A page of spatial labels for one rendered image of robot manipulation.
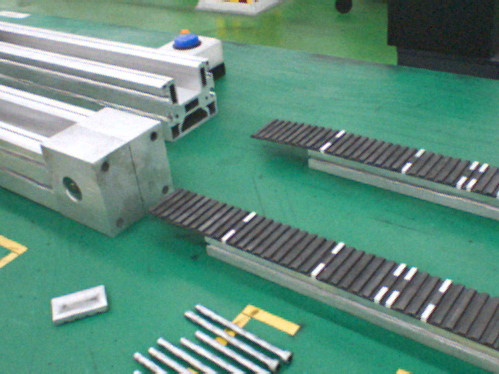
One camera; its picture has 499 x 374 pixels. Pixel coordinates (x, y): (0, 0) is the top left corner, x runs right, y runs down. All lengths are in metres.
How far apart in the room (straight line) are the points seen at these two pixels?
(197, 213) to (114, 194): 0.09
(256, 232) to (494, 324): 0.23
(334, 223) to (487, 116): 0.30
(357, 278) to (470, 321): 0.10
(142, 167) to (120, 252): 0.10
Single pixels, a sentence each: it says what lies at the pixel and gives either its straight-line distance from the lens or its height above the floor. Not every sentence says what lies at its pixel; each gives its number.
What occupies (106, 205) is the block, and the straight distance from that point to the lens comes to 0.67.
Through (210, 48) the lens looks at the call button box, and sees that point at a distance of 1.00.
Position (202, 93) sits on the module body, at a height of 0.82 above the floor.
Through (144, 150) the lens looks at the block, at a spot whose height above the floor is 0.85.
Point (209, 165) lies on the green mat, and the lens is 0.78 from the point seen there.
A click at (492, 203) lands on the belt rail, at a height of 0.80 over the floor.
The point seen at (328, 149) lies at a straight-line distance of 0.72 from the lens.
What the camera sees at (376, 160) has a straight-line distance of 0.70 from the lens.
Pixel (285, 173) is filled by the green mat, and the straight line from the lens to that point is 0.75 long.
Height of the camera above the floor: 1.17
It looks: 32 degrees down
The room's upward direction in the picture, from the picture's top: 7 degrees counter-clockwise
